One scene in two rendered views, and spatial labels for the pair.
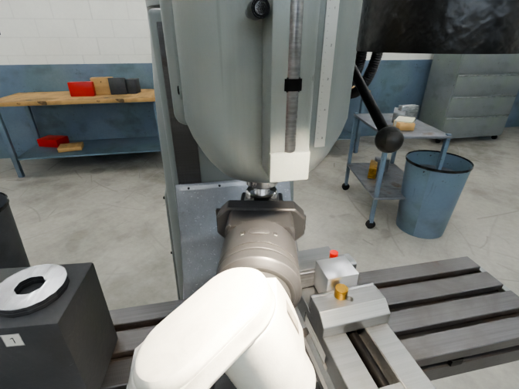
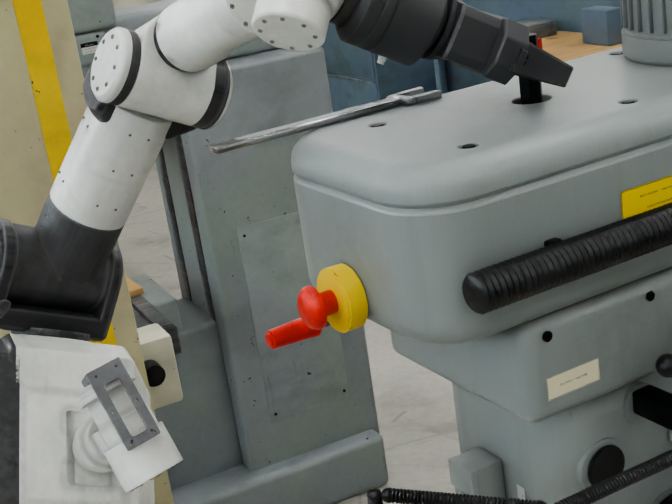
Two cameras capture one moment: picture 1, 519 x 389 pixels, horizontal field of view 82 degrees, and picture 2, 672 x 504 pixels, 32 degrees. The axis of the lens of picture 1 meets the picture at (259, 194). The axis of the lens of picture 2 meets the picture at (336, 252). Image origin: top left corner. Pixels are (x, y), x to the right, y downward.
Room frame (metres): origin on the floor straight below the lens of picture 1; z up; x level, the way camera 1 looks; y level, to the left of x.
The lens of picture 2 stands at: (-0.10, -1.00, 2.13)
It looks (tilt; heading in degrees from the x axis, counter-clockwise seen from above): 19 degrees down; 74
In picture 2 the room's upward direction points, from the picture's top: 9 degrees counter-clockwise
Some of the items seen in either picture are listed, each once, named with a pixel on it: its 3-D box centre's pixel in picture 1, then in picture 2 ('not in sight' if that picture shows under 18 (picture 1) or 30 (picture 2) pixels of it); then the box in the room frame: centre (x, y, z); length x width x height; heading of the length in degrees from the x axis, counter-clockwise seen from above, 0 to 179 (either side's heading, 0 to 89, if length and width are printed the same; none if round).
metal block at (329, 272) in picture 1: (334, 279); not in sight; (0.42, -0.14, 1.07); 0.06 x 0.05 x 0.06; 104
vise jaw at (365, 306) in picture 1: (348, 308); not in sight; (0.37, -0.16, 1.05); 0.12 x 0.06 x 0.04; 104
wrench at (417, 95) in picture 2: not in sight; (326, 119); (0.21, 0.08, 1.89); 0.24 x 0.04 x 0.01; 12
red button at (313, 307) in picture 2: not in sight; (319, 305); (0.15, -0.05, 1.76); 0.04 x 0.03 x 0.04; 102
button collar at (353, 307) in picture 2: not in sight; (341, 298); (0.17, -0.05, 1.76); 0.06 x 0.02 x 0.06; 102
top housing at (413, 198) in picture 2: not in sight; (551, 176); (0.41, 0.00, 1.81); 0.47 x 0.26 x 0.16; 12
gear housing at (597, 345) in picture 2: not in sight; (583, 292); (0.44, 0.00, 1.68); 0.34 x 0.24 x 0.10; 12
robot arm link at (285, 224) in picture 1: (259, 243); not in sight; (0.30, 0.00, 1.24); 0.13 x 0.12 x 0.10; 88
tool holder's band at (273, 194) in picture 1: (261, 191); not in sight; (0.39, 0.00, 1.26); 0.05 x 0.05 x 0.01
